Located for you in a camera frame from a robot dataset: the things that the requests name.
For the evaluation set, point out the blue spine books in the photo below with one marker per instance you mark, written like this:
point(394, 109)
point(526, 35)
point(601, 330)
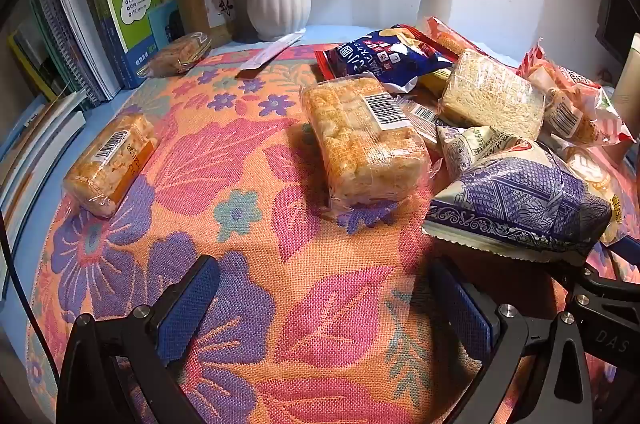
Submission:
point(107, 54)

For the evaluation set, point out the white paper sleeve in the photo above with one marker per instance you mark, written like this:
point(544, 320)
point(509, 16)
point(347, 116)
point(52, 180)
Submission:
point(272, 54)

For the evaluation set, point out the beige tumbler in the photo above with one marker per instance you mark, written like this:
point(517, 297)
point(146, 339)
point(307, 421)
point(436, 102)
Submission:
point(627, 94)

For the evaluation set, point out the floral woven tablecloth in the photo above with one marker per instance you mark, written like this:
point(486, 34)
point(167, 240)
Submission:
point(240, 214)

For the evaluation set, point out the large clear rice cracker packet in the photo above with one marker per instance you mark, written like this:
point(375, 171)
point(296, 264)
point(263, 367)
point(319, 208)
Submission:
point(365, 149)

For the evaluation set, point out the wooden pen holder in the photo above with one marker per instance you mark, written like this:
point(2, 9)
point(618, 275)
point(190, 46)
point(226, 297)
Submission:
point(200, 12)

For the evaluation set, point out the small clear rice cracker packet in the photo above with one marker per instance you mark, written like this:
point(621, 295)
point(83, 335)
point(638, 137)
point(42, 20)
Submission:
point(177, 54)

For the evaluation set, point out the pale noodle block packet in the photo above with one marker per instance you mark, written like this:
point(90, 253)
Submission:
point(492, 94)

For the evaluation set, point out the stack of flat books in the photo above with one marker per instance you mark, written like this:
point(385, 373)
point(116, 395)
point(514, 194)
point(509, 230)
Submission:
point(35, 154)

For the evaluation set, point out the yellow green upright books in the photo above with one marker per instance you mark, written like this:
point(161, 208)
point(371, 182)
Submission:
point(30, 54)

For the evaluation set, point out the white paper booklet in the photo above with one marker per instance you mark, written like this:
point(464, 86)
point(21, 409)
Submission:
point(82, 14)

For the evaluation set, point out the orange label rice cracker packet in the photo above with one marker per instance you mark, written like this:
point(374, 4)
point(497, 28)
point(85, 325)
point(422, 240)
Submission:
point(110, 164)

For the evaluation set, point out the spiral bound notebooks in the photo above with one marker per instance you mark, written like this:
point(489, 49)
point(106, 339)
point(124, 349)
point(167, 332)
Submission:
point(60, 39)

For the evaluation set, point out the small blue card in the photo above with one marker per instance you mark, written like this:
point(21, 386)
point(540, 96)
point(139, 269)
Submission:
point(164, 24)

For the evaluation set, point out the yellow snack packet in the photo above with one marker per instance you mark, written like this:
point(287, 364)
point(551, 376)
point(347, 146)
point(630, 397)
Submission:
point(434, 80)

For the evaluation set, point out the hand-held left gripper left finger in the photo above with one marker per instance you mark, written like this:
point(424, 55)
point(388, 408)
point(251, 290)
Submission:
point(187, 314)

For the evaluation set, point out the purple patterned snack packet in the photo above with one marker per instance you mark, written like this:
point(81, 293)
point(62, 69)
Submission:
point(520, 199)

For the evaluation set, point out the small clear barcode packet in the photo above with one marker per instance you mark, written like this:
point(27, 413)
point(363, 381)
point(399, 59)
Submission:
point(422, 119)

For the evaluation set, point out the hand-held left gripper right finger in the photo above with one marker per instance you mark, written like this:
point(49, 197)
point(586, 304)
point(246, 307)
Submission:
point(465, 314)

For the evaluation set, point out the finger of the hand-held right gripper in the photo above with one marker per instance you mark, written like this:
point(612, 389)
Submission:
point(590, 281)
point(627, 250)

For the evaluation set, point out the red clear snack packet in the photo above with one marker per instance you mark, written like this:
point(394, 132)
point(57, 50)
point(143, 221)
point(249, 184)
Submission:
point(570, 104)

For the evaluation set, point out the blue chip bag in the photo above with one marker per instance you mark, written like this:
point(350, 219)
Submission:
point(385, 57)

